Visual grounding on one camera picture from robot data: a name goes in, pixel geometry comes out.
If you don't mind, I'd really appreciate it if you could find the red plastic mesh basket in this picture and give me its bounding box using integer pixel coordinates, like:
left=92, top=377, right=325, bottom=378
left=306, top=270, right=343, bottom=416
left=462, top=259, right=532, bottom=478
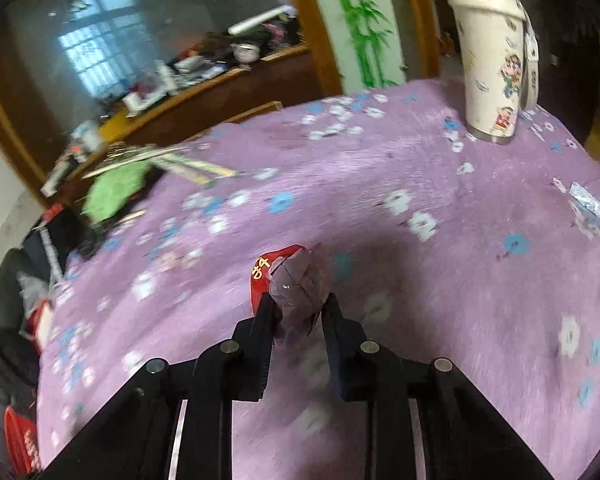
left=3, top=406, right=42, bottom=474

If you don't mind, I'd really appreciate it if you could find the red framed white board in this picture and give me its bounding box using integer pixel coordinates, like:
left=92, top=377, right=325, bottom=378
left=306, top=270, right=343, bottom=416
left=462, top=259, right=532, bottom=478
left=27, top=299, right=54, bottom=354

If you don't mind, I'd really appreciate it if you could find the white cartoon tumbler cup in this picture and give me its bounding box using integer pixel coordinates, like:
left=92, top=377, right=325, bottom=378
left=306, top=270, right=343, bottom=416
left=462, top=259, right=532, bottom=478
left=448, top=0, right=540, bottom=144

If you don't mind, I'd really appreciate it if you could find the black small pouch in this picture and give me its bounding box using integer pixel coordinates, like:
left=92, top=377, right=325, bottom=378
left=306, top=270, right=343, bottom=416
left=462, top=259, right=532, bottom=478
left=78, top=231, right=106, bottom=261

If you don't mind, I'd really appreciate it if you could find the bundle of chopsticks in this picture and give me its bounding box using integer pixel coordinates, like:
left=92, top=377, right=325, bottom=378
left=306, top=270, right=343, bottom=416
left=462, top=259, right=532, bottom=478
left=81, top=142, right=240, bottom=188

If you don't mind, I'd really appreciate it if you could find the red pink wrapper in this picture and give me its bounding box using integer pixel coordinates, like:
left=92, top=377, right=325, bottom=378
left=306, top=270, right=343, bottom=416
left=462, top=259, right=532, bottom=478
left=249, top=243, right=335, bottom=341

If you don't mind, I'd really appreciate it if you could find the purple floral tablecloth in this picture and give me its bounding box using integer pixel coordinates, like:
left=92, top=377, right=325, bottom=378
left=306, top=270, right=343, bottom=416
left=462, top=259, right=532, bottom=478
left=38, top=80, right=600, bottom=479

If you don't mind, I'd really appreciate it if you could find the small foil wrapper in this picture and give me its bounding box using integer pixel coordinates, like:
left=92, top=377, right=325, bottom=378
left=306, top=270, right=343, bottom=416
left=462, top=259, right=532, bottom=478
left=569, top=181, right=600, bottom=217

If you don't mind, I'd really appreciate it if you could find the wooden brick pattern counter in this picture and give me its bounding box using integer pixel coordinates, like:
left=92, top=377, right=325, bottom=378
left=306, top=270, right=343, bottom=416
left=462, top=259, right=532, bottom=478
left=40, top=41, right=342, bottom=201

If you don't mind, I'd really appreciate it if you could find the green cloth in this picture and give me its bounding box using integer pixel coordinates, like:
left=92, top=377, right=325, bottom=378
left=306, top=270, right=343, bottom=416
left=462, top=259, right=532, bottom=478
left=82, top=160, right=151, bottom=223

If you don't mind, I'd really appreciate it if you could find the black leather sofa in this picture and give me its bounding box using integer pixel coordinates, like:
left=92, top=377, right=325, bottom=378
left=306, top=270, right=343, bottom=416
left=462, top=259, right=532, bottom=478
left=0, top=248, right=40, bottom=469

